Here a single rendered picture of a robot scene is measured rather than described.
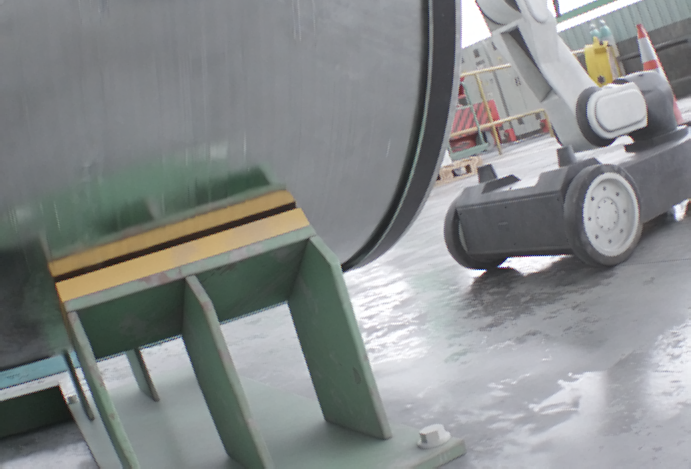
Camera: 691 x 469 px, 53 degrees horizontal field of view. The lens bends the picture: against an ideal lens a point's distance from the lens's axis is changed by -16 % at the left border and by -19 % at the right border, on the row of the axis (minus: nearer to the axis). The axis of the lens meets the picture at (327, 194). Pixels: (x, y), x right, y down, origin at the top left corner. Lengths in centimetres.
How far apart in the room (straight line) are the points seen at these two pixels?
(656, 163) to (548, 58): 35
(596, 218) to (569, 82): 40
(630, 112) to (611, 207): 37
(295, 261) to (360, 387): 16
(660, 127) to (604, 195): 48
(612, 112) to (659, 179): 21
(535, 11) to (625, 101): 31
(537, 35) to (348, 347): 103
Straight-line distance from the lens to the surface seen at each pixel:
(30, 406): 163
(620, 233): 156
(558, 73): 179
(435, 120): 93
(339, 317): 88
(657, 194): 171
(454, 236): 192
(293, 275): 96
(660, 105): 198
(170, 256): 86
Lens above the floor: 32
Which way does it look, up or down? 1 degrees down
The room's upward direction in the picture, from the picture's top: 17 degrees counter-clockwise
